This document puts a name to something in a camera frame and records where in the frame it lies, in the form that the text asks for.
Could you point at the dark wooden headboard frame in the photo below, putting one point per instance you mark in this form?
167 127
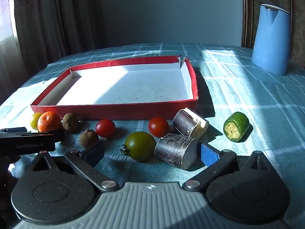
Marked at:
294 7

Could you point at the brown kiwi fruit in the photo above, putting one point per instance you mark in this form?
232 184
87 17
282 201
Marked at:
88 138
70 122

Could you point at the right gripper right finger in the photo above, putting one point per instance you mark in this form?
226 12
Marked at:
217 164

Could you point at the blue electric kettle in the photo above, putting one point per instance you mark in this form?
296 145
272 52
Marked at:
272 43

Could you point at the teal checkered tablecloth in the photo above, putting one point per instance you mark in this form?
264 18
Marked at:
228 82

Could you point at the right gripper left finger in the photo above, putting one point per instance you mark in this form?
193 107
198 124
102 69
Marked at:
83 164

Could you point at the small yellow tomato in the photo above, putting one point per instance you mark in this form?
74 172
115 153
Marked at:
34 120

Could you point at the red cardboard tray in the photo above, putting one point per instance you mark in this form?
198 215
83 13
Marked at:
138 88

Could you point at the orange mandarin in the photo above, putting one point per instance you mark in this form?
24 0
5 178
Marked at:
49 121

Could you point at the dark brown curtain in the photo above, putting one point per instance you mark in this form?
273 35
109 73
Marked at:
35 33

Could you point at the large green tomato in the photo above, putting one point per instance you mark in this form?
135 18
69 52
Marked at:
140 146

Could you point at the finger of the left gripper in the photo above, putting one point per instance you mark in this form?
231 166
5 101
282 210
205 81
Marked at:
23 144
14 130

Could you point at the red cherry tomato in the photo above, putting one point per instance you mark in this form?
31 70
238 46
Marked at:
105 128
158 127

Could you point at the green cucumber piece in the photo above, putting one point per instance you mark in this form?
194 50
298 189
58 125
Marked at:
236 126

